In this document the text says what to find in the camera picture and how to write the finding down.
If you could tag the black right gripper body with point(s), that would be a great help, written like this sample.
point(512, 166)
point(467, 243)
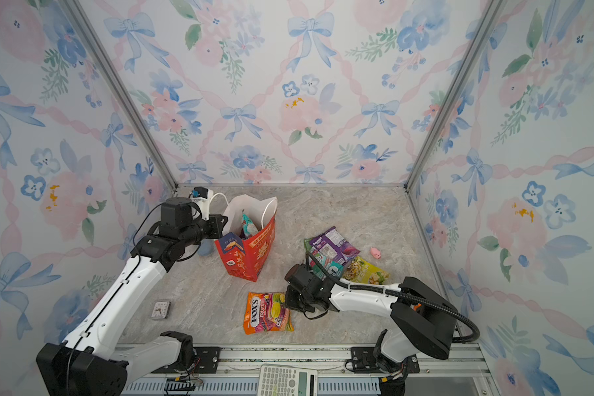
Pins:
point(295, 301)

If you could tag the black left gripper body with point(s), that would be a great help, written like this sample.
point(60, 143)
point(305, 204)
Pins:
point(201, 229)

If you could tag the pink fruit candy packet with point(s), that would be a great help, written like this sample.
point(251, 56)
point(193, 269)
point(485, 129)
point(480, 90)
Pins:
point(333, 268)

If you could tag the orange snack packet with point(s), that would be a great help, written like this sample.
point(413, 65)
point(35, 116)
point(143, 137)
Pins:
point(267, 312)

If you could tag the purple snack packet back label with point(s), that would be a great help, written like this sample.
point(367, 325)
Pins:
point(331, 248)

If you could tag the yellow nut snack packet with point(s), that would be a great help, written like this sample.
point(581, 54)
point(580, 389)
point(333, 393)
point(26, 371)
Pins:
point(361, 271)

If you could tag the red paper gift bag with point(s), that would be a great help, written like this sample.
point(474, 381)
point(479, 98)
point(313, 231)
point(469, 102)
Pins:
point(245, 258)

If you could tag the teal Fox's candy packet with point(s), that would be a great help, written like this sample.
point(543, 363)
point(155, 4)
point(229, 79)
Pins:
point(249, 228)

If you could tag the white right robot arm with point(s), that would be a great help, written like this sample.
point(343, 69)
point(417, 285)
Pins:
point(425, 321)

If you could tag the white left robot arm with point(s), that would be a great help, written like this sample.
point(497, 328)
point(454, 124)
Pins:
point(86, 361)

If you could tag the light blue oblong object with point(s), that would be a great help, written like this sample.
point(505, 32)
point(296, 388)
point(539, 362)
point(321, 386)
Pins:
point(206, 248)

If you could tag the pink small toy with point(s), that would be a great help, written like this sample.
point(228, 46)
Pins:
point(376, 253)

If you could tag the small square clock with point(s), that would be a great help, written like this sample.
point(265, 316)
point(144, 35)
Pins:
point(160, 310)

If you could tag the white calculator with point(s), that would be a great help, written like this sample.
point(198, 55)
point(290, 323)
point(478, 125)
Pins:
point(287, 381)

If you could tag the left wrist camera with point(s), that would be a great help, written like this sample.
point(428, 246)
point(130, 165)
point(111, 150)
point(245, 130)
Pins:
point(204, 197)

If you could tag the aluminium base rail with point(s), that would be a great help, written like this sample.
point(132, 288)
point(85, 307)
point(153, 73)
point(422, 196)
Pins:
point(234, 369)

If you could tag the aluminium left corner post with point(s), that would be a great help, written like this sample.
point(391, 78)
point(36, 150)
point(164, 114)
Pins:
point(84, 28)

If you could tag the aluminium corner post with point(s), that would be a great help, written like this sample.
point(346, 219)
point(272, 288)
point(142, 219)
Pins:
point(84, 28)
point(486, 23)

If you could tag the aluminium right corner post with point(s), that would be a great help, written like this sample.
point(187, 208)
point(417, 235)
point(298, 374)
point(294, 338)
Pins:
point(486, 23)

